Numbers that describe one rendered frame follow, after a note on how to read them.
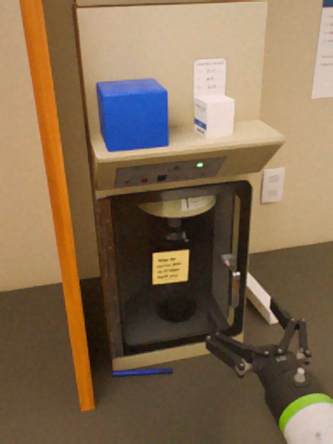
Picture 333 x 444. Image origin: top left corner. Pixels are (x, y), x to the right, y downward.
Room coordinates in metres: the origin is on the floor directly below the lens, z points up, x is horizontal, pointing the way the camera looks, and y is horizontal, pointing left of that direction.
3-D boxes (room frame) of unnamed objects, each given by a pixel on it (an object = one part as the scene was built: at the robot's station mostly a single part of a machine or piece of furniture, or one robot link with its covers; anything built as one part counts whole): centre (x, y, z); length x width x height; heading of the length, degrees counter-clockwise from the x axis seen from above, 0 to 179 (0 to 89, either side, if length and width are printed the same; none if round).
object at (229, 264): (0.82, -0.13, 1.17); 0.05 x 0.03 x 0.10; 13
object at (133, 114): (0.76, 0.05, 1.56); 0.10 x 0.10 x 0.09; 13
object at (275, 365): (0.61, -0.18, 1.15); 0.09 x 0.08 x 0.07; 13
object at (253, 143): (0.78, -0.03, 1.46); 0.32 x 0.11 x 0.10; 103
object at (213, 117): (0.79, -0.08, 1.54); 0.05 x 0.05 x 0.06; 21
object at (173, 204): (0.83, -0.02, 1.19); 0.30 x 0.01 x 0.40; 103
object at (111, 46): (0.96, 0.01, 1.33); 0.32 x 0.25 x 0.77; 103
